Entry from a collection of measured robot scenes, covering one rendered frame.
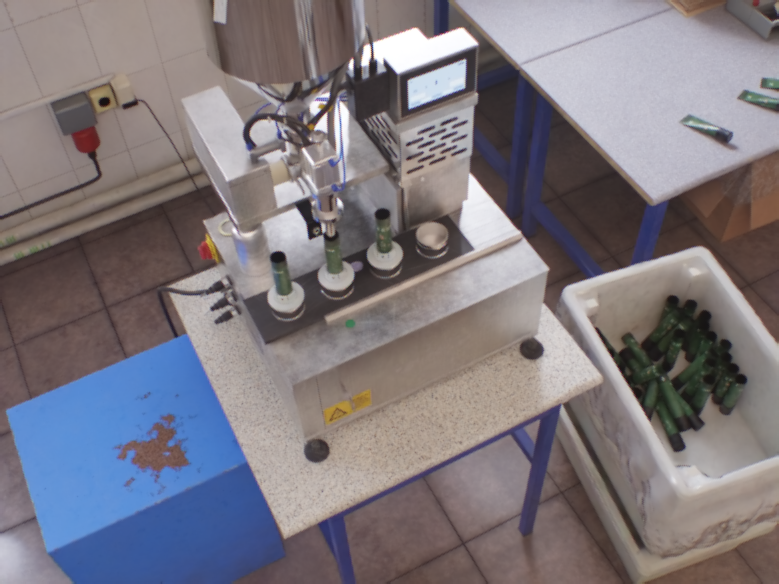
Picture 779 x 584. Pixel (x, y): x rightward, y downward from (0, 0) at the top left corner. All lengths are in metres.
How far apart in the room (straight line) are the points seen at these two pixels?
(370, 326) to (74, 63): 1.65
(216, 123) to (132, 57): 1.41
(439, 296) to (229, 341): 0.56
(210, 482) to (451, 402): 0.59
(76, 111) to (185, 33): 0.44
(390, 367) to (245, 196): 0.46
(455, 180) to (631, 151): 0.80
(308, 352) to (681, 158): 1.26
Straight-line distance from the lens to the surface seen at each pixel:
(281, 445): 1.98
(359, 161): 1.81
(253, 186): 1.68
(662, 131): 2.65
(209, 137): 1.74
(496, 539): 2.68
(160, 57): 3.18
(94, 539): 2.19
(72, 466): 2.25
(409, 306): 1.81
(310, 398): 1.80
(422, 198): 1.87
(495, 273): 1.87
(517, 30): 2.94
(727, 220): 3.35
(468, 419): 1.99
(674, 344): 2.39
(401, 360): 1.85
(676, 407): 2.37
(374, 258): 1.83
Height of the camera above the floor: 2.47
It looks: 52 degrees down
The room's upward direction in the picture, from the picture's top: 5 degrees counter-clockwise
